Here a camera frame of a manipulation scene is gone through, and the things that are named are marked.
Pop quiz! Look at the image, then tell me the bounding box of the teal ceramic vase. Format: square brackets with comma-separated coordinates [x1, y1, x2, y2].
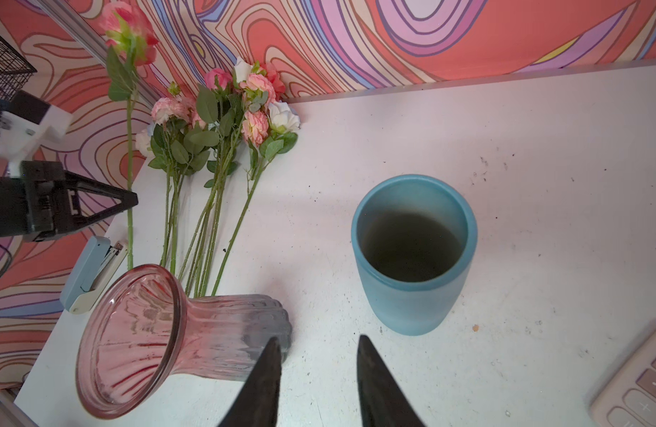
[351, 174, 478, 336]

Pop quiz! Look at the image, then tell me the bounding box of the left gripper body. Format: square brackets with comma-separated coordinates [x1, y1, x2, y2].
[0, 161, 66, 242]

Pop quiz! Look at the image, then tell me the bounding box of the left wire basket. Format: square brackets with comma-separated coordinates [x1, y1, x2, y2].
[0, 36, 37, 101]

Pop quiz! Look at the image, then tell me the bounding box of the light pink carnation stem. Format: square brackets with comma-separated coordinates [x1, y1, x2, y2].
[182, 60, 300, 297]

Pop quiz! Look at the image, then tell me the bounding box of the pink flower bunch on table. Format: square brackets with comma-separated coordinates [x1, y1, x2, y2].
[134, 81, 222, 277]

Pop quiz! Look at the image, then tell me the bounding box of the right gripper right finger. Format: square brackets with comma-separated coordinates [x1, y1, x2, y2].
[356, 334, 424, 427]

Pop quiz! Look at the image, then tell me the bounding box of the dark pink rose stem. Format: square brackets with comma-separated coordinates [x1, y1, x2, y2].
[96, 1, 161, 272]

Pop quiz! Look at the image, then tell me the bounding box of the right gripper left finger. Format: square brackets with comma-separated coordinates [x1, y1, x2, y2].
[219, 337, 282, 427]

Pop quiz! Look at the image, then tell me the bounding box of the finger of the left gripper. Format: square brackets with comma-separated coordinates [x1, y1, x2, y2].
[63, 172, 138, 234]

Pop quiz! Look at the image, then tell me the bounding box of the white rose stem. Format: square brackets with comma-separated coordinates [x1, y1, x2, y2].
[210, 101, 301, 296]

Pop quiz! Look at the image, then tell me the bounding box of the pink calculator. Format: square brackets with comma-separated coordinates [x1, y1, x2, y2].
[589, 323, 656, 427]

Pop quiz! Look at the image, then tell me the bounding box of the salmon pink rose stem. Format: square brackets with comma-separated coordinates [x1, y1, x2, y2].
[178, 89, 241, 297]

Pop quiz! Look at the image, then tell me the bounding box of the blue stapler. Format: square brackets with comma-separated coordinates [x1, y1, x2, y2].
[59, 236, 128, 315]

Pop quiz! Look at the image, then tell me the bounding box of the pink glass vase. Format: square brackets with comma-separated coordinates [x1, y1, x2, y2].
[76, 264, 292, 419]

